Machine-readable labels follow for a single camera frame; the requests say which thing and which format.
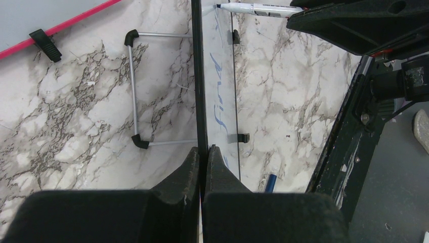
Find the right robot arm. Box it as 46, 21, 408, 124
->
287, 1, 428, 102

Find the whiteboard marker pen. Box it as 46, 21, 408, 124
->
216, 3, 305, 19

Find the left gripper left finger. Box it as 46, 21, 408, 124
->
3, 147, 199, 242

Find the pink framed whiteboard with writing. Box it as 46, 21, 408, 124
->
1, 1, 118, 62

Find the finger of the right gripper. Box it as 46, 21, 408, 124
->
286, 0, 428, 56

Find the black framed small whiteboard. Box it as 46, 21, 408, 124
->
124, 0, 251, 195

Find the grey object on floor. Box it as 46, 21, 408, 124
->
412, 109, 429, 153

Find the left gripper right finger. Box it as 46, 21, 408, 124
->
202, 146, 350, 242

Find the blue marker cap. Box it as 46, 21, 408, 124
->
264, 174, 277, 193

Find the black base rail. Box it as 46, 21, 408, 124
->
306, 56, 381, 226

